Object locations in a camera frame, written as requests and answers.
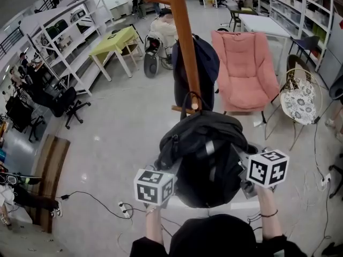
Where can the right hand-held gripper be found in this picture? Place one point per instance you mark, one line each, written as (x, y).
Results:
(268, 170)

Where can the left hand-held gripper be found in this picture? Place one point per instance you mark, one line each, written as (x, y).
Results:
(150, 189)

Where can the black backpack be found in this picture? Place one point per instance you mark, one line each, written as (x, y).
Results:
(203, 154)

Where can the wooden coat rack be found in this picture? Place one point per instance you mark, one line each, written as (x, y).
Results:
(185, 36)

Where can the person's left forearm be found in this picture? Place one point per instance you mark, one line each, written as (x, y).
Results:
(155, 229)

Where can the person's right forearm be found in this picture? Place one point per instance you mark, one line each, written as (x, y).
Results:
(270, 226)

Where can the white power strip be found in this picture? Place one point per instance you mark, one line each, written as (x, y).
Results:
(122, 207)
(326, 177)

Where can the white flat board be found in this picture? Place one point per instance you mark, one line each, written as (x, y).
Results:
(244, 205)

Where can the black wrist band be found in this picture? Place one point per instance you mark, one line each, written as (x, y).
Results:
(270, 214)

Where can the black office chair base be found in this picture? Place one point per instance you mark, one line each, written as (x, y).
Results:
(337, 170)

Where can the floral seat cushion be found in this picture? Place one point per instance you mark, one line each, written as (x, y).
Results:
(300, 103)

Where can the person's black top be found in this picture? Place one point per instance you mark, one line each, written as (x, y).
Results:
(214, 237)

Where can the pink armchair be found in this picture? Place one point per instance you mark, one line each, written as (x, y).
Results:
(245, 74)

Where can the wooden step platform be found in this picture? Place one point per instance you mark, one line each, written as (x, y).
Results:
(51, 170)

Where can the dark brown chair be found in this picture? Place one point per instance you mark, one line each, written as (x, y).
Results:
(293, 60)

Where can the black office chair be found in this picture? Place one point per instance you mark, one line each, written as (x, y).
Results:
(18, 114)
(67, 100)

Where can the dark blue hanging jacket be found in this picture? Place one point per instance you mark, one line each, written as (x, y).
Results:
(206, 63)

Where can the grey oval device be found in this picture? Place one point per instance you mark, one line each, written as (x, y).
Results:
(151, 63)

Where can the navy blue chair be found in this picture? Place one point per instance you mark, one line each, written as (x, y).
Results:
(308, 43)

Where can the white table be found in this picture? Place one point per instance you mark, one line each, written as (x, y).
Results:
(262, 24)

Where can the table with green cloth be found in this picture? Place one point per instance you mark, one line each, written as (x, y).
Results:
(115, 41)

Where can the white shelving unit with bags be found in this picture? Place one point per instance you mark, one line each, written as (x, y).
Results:
(69, 55)

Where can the white shelving unit with bins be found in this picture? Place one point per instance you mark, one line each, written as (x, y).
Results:
(302, 12)

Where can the small dark table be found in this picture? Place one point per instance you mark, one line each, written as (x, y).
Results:
(241, 9)

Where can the black metal railing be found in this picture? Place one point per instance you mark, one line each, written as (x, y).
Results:
(10, 41)

